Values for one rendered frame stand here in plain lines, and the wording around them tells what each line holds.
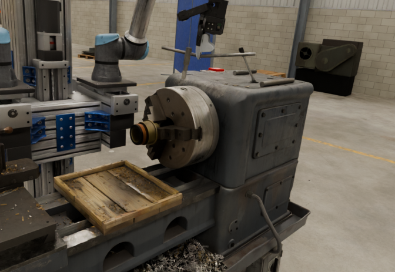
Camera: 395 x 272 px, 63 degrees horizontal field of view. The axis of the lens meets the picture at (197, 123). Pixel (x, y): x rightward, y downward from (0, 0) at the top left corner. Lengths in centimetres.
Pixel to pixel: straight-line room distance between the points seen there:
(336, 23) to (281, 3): 203
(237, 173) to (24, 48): 112
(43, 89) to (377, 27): 1014
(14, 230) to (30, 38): 104
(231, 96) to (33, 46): 98
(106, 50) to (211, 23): 69
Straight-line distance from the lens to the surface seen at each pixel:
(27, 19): 172
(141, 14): 163
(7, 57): 153
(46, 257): 89
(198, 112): 115
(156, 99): 125
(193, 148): 115
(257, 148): 137
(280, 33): 1190
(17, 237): 88
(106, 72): 168
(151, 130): 115
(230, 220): 140
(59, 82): 171
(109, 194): 118
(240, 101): 119
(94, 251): 107
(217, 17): 114
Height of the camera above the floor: 146
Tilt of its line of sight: 16 degrees down
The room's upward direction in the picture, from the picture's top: 5 degrees clockwise
